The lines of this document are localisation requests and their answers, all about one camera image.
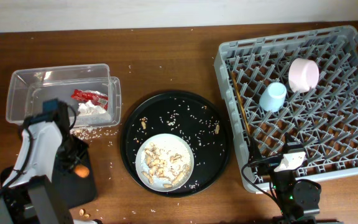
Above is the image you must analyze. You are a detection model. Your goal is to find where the pink bowl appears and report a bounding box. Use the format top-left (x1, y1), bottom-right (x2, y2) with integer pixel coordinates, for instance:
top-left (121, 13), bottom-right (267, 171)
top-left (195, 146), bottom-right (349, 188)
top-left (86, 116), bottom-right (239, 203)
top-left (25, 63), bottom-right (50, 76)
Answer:
top-left (288, 58), bottom-right (319, 93)

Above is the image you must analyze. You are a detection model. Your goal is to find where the white tissue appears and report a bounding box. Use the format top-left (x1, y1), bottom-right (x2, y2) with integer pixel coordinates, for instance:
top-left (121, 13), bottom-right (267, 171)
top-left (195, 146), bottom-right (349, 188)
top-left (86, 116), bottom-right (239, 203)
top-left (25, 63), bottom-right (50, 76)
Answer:
top-left (78, 100), bottom-right (106, 116)

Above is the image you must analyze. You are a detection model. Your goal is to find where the red snack wrapper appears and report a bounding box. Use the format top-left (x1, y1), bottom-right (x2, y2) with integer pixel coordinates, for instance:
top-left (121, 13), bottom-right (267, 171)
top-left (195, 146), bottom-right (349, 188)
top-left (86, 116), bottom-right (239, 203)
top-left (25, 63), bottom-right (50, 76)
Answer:
top-left (71, 89), bottom-right (108, 110)

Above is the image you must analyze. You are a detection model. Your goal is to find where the black rectangular tray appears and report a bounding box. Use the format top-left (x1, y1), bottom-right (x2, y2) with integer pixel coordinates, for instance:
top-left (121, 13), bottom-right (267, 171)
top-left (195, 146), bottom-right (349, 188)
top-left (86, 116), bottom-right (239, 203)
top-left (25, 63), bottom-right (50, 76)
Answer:
top-left (0, 153), bottom-right (97, 216)

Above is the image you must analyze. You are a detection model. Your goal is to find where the round black tray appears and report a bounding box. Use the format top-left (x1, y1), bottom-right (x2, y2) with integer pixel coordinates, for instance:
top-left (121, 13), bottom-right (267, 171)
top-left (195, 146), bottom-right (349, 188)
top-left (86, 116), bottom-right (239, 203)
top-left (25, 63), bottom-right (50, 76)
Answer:
top-left (120, 90), bottom-right (232, 198)

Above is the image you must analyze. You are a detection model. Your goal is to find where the wooden chopstick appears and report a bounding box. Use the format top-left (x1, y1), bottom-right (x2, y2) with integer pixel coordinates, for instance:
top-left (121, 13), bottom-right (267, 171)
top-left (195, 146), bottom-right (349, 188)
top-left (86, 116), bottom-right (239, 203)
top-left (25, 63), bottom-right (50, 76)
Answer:
top-left (231, 72), bottom-right (250, 135)

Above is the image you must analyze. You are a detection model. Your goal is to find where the peanut on tray right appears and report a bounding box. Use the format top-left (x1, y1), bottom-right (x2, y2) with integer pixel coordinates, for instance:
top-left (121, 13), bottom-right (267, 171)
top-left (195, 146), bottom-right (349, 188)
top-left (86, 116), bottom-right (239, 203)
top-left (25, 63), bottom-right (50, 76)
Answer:
top-left (214, 124), bottom-right (220, 134)

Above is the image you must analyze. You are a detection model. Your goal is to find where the grey plate with rice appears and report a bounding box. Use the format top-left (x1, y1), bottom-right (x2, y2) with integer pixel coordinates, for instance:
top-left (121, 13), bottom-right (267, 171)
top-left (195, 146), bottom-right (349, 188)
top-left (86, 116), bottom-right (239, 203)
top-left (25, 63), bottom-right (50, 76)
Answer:
top-left (135, 134), bottom-right (195, 193)

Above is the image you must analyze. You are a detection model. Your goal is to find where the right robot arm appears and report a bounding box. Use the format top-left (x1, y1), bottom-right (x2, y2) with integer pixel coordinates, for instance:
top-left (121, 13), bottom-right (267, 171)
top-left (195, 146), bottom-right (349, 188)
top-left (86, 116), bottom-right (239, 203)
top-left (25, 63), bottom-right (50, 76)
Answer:
top-left (241, 133), bottom-right (321, 223)

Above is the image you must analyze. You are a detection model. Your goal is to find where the peanut on tray left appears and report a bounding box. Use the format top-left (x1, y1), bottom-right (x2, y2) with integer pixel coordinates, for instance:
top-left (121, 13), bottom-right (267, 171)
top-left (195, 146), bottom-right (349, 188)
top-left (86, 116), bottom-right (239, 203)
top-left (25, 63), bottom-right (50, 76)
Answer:
top-left (140, 118), bottom-right (147, 129)

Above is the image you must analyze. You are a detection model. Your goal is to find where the grey dishwasher rack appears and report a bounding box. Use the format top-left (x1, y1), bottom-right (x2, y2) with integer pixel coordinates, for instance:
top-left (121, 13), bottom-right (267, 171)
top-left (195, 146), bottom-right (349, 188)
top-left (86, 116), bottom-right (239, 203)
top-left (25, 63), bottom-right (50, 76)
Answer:
top-left (214, 26), bottom-right (358, 193)

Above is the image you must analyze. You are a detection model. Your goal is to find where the light blue cup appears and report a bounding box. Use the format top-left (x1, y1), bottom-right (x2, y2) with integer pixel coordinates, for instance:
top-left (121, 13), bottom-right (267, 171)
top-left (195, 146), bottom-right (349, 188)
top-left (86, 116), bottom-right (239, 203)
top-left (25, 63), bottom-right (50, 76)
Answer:
top-left (259, 82), bottom-right (287, 113)

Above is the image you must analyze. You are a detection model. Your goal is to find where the orange carrot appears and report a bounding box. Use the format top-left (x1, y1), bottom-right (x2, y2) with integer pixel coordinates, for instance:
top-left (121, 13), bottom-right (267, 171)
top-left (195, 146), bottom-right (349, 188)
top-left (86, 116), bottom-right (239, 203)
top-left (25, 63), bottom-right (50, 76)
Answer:
top-left (73, 164), bottom-right (90, 178)

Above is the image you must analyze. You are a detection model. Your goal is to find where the peanut on tray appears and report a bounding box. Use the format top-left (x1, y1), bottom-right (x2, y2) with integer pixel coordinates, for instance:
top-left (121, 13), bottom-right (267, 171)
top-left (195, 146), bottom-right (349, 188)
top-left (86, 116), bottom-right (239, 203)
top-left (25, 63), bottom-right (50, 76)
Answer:
top-left (214, 124), bottom-right (220, 134)
top-left (140, 118), bottom-right (147, 129)

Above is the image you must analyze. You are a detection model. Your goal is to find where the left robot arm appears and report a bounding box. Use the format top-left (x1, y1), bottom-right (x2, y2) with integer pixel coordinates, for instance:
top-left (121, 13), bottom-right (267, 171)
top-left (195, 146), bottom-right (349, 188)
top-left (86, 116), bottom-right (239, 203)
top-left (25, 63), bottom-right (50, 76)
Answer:
top-left (0, 99), bottom-right (88, 223)

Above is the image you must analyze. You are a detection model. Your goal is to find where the clear plastic bin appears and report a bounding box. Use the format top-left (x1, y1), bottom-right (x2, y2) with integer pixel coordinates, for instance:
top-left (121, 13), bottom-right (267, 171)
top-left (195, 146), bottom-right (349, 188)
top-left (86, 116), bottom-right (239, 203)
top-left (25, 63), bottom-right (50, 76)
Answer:
top-left (6, 63), bottom-right (122, 128)

